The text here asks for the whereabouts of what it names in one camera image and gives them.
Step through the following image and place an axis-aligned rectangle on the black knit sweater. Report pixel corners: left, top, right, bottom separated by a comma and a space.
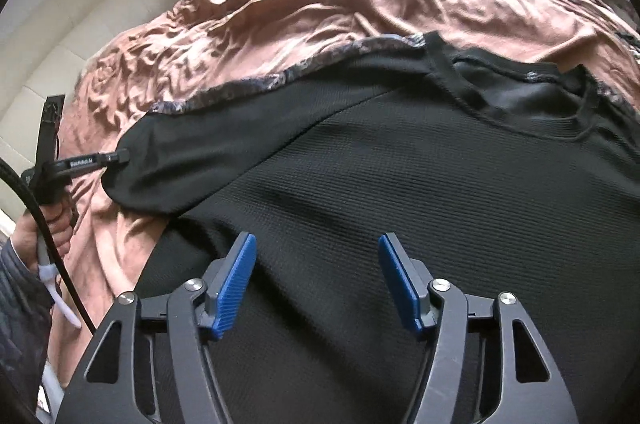
102, 33, 639, 423

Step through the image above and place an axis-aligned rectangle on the person's left hand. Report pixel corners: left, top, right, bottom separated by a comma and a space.
11, 194, 76, 274

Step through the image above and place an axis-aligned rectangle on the cream padded headboard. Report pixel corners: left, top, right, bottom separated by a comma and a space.
1, 0, 178, 172

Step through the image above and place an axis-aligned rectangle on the brown bed cover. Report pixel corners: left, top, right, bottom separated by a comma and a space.
46, 0, 640, 385

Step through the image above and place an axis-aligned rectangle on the black cable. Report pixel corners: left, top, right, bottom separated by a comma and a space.
0, 156, 98, 334

